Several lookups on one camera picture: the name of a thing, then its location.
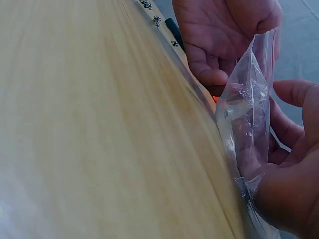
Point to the person's right hand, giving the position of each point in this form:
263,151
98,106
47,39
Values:
294,179

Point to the person's left hand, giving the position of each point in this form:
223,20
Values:
219,27

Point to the clear plastic zip bag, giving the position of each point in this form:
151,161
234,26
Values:
249,99

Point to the small silver screw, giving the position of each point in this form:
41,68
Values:
174,42
157,21
145,3

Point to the small orange piece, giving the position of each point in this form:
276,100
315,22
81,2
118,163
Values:
215,98

